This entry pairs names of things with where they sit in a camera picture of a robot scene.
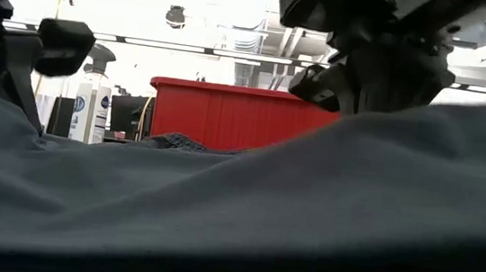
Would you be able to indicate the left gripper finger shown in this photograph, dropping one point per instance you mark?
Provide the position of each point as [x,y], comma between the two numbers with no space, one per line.
[25,95]

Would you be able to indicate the navy garment with logo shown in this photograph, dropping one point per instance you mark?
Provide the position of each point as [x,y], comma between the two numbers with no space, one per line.
[263,201]

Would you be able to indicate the red plastic laundry bin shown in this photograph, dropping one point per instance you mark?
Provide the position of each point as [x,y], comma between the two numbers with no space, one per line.
[236,117]

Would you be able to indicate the clear spray bottle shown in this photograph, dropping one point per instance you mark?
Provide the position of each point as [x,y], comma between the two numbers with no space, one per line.
[92,111]

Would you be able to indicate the black monitor behind bottle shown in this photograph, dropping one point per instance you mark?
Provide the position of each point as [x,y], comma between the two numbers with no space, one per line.
[125,114]

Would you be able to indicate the long ceiling light strip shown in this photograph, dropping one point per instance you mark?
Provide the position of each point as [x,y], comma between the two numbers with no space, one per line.
[166,45]

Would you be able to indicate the wide silver ventilation duct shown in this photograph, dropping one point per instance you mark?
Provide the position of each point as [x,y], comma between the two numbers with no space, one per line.
[245,27]

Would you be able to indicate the black ceiling camera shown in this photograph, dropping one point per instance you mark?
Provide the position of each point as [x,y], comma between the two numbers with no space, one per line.
[175,15]

